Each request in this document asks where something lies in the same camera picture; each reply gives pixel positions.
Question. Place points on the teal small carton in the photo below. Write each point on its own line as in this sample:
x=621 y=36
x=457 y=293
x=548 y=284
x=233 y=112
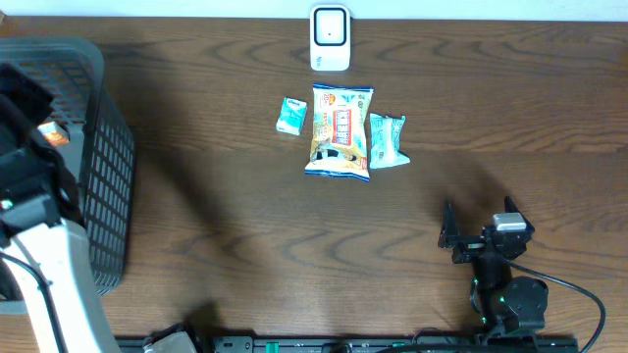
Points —
x=292 y=116

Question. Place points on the white barcode scanner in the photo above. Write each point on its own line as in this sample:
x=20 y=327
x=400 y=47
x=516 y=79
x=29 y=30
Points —
x=330 y=38

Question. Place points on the orange small carton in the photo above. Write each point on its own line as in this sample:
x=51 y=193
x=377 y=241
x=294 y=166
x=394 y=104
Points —
x=54 y=134

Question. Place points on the grey plastic shopping basket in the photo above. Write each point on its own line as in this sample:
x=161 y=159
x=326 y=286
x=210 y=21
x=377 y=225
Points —
x=100 y=153

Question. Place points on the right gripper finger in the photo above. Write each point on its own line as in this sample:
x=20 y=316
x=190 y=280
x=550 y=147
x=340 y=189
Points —
x=449 y=234
x=510 y=207

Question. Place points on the yellow snack bag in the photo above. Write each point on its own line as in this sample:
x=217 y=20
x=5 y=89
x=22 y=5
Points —
x=339 y=143

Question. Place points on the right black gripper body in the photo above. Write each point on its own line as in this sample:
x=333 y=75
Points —
x=469 y=250

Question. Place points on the mint green pack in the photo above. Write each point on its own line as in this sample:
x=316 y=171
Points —
x=385 y=142

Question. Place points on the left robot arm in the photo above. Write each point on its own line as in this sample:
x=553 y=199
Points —
x=44 y=243

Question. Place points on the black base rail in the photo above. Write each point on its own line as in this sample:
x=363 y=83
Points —
x=247 y=344

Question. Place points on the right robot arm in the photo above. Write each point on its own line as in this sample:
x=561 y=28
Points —
x=511 y=307

